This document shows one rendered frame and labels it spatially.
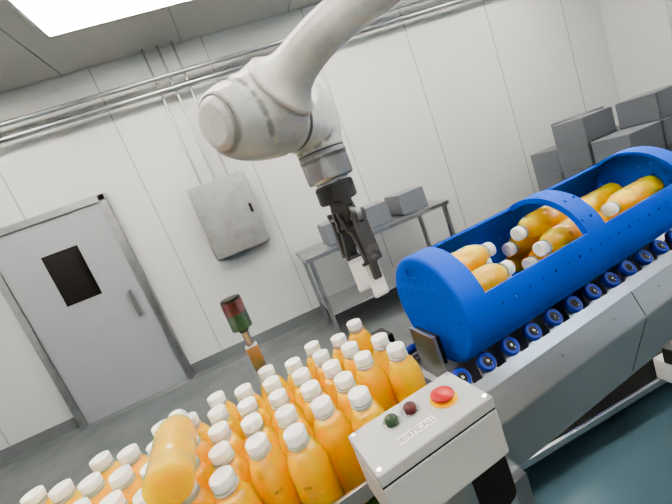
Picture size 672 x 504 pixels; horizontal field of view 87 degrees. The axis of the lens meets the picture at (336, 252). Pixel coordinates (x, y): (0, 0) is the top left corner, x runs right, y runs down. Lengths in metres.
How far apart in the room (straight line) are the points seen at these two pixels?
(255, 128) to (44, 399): 4.74
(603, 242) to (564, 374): 0.34
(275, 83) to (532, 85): 5.46
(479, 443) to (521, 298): 0.39
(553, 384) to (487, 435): 0.44
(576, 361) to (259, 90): 0.93
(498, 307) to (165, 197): 3.82
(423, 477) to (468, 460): 0.07
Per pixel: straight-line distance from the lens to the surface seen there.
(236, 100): 0.49
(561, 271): 0.98
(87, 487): 0.92
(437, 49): 5.20
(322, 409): 0.69
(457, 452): 0.59
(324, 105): 0.65
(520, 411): 0.97
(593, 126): 4.63
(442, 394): 0.59
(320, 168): 0.64
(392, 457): 0.55
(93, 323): 4.58
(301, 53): 0.50
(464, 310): 0.79
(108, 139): 4.47
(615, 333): 1.18
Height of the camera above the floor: 1.46
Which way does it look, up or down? 10 degrees down
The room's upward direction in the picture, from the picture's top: 21 degrees counter-clockwise
